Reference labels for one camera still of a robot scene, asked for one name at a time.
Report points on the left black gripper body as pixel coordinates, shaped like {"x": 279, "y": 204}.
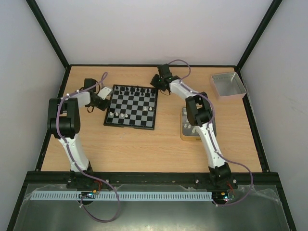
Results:
{"x": 103, "y": 107}

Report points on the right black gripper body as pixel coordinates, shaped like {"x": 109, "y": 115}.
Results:
{"x": 158, "y": 83}

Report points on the black grey chess board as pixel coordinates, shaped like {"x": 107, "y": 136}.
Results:
{"x": 130, "y": 100}

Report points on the gold tin piece tray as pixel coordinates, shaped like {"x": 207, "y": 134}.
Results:
{"x": 187, "y": 131}

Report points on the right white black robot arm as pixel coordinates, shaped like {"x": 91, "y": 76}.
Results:
{"x": 200, "y": 114}

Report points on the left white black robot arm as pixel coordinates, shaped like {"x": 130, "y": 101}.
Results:
{"x": 64, "y": 124}

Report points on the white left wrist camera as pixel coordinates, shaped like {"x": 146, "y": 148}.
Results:
{"x": 104, "y": 92}

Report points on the black metal frame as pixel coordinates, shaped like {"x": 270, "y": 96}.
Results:
{"x": 267, "y": 176}

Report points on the grey slotted cable duct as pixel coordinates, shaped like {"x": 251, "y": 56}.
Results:
{"x": 122, "y": 196}

